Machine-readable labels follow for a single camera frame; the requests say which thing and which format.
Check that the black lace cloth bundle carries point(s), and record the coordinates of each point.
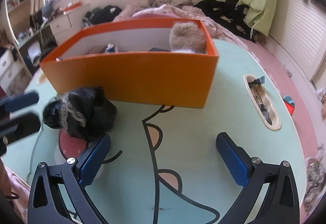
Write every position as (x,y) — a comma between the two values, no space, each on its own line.
(86,112)

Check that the orange cardboard box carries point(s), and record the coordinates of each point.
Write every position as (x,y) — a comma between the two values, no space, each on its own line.
(140,79)

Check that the pink floral blanket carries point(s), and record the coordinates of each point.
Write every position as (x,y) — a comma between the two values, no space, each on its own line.
(183,11)

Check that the white slatted wall panel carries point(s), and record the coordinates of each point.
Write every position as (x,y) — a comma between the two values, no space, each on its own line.
(300,30)

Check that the smartphone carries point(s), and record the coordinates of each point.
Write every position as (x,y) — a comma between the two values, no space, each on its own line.
(290,108)

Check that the person's left forearm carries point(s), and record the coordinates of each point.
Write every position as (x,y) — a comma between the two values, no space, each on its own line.
(3,178)

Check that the flat orange box lid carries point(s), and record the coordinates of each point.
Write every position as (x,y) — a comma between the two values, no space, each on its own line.
(72,6)

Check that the small teal object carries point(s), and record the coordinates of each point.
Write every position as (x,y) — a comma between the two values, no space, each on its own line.
(287,98)

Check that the grey fur throw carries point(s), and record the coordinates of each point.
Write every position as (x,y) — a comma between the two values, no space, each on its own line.
(314,178)

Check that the small blue toy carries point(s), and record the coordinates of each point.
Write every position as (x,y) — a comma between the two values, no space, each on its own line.
(110,48)

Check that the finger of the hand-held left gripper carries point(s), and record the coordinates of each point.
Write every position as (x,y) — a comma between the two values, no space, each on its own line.
(20,101)
(20,126)

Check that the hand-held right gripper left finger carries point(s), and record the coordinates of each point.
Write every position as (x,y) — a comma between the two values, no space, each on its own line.
(94,160)

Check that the brown furry plush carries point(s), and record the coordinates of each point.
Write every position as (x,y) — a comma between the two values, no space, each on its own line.
(186,35)

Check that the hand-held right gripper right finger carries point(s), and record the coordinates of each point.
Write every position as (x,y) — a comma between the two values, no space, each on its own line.
(233,160)

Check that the beige clothes pile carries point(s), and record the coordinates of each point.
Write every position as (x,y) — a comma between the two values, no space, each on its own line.
(158,2)

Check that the small black clothes pile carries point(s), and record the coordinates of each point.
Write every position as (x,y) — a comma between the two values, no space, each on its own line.
(104,14)

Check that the white storage drawers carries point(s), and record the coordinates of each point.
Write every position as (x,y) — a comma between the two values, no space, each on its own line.
(6,63)

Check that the white bookshelf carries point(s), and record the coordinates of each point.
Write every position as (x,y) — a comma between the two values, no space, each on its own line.
(15,0)

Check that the cluttered side desk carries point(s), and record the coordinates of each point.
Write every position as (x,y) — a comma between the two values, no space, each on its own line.
(28,38)

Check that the candy wrappers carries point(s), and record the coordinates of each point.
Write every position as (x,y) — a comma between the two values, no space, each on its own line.
(257,96)

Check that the white drawer cabinet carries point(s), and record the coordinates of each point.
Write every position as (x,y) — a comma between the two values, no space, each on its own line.
(63,24)

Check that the white roll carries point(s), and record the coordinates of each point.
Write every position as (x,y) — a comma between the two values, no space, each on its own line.
(34,52)

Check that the green cartoon desktop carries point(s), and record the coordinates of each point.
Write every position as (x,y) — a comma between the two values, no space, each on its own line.
(203,117)

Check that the large black clothes pile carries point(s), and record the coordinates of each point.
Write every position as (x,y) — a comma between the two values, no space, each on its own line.
(224,10)

